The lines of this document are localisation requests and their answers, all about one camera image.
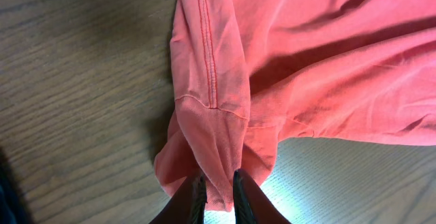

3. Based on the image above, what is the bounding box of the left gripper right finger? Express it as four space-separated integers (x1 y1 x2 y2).
233 169 290 224

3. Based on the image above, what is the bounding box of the navy printed folded shirt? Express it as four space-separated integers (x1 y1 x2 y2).
1 150 33 224

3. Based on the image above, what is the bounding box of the red t-shirt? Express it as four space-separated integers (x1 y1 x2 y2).
154 0 435 211

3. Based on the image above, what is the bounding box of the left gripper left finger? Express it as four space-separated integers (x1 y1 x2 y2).
150 173 207 224

